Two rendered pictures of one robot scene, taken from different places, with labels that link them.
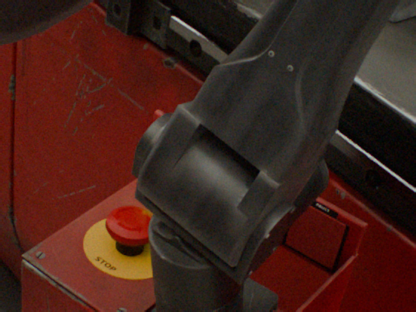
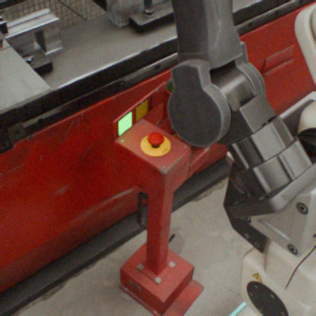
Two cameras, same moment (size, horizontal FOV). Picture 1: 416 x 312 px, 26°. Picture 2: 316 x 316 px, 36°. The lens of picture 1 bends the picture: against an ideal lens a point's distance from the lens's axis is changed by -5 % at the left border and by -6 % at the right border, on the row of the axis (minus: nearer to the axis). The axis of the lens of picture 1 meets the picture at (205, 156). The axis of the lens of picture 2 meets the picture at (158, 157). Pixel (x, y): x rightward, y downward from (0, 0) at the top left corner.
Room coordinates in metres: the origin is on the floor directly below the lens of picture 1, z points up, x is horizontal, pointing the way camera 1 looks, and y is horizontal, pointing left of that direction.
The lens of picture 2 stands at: (0.46, 0.83, 1.62)
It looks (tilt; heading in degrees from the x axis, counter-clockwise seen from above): 48 degrees down; 275
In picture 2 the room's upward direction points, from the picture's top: 3 degrees clockwise
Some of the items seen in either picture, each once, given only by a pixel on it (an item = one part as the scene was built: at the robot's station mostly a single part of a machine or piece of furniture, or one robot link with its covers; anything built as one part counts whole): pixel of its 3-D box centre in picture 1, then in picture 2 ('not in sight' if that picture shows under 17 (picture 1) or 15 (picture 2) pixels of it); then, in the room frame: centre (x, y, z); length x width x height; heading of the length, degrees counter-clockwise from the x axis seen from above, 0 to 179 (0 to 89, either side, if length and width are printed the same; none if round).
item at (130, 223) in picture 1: (131, 236); (155, 142); (0.54, 0.05, 0.79); 0.04 x 0.04 x 0.04
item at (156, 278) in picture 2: not in sight; (156, 265); (0.52, 0.00, 0.13); 0.10 x 0.10 x 0.01; 59
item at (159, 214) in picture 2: not in sight; (159, 222); (0.52, 0.00, 0.39); 0.05 x 0.05 x 0.54; 59
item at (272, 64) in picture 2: not in sight; (279, 61); (0.17, -0.62, 0.59); 0.15 x 0.02 x 0.07; 46
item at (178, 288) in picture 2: not in sight; (162, 279); (0.49, 0.02, 0.06); 0.25 x 0.20 x 0.12; 149
